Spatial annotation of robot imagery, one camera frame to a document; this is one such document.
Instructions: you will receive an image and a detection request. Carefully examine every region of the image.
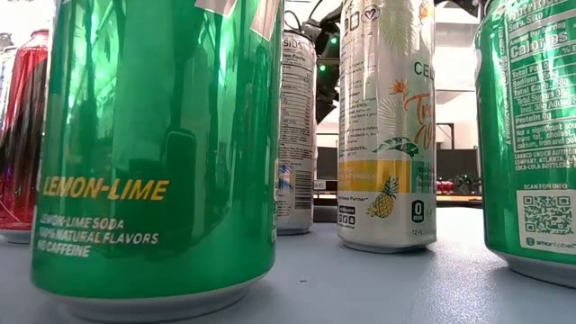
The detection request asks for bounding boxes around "wooden background table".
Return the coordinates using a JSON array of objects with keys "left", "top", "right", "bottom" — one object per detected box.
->
[{"left": 435, "top": 193, "right": 483, "bottom": 209}]

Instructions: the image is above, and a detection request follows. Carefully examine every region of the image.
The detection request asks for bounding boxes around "green Sprite can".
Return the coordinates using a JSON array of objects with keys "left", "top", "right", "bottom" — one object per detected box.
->
[
  {"left": 30, "top": 0, "right": 285, "bottom": 323},
  {"left": 474, "top": 0, "right": 576, "bottom": 289}
]

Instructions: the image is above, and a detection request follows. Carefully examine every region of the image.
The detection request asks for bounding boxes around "red Coca-Cola can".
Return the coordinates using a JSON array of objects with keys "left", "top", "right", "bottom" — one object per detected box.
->
[{"left": 0, "top": 29, "right": 50, "bottom": 245}]

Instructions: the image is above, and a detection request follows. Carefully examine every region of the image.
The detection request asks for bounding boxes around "white Celsius Tropical Vibe can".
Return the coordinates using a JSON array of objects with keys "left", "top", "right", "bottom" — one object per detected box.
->
[{"left": 337, "top": 0, "right": 438, "bottom": 254}]

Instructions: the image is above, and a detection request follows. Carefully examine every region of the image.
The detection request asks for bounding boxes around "white Celsius Arctic Vibe can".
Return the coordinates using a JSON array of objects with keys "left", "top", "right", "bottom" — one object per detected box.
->
[{"left": 274, "top": 30, "right": 319, "bottom": 237}]

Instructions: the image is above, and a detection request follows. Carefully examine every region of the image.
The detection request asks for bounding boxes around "black background panel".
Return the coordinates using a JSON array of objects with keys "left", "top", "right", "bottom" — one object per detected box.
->
[{"left": 436, "top": 148, "right": 479, "bottom": 181}]

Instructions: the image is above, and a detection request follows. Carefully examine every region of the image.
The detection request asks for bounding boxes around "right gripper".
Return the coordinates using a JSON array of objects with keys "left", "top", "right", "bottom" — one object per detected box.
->
[{"left": 316, "top": 71, "right": 339, "bottom": 125}]

